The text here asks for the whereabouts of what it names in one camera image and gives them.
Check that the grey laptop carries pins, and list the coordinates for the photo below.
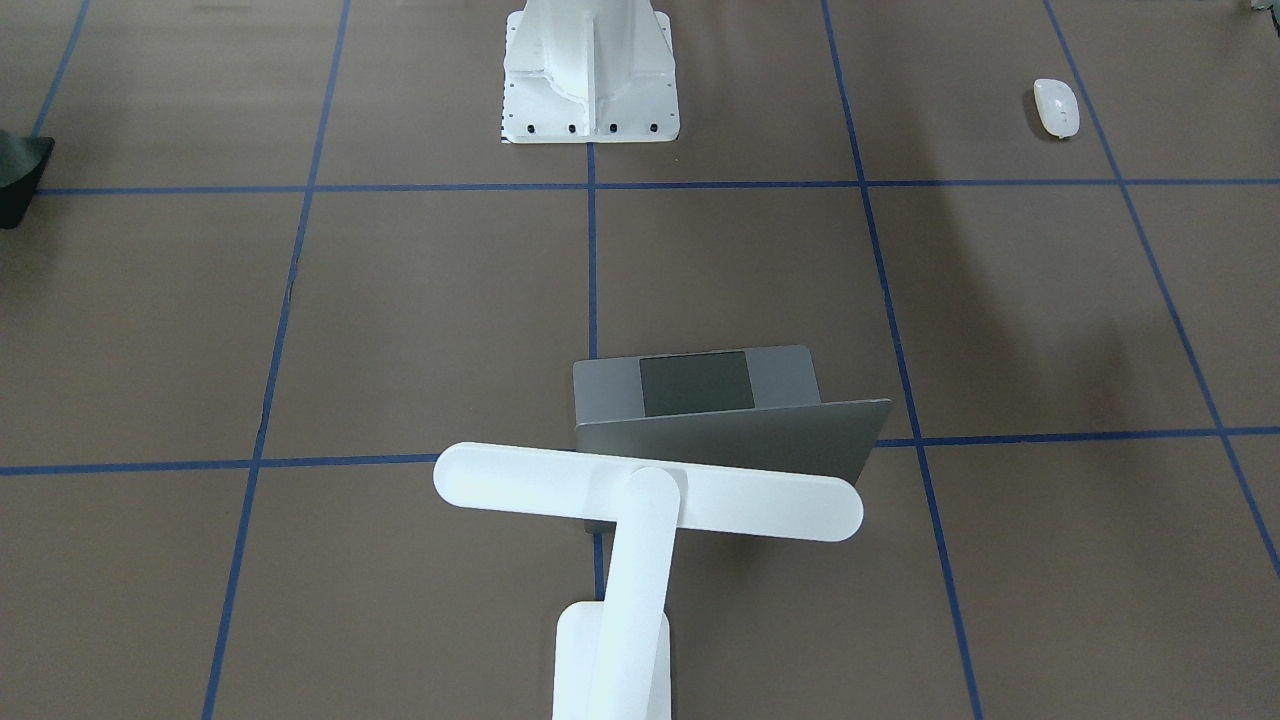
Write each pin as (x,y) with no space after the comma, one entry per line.
(756,408)

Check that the black mouse pad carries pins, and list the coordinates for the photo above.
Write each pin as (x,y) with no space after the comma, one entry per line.
(23,163)

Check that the white desk lamp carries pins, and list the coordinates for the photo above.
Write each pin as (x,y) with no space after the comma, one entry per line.
(613,656)

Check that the white computer mouse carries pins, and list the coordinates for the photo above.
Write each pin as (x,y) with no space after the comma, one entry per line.
(1057,108)

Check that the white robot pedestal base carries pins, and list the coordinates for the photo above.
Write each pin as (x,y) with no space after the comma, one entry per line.
(589,72)

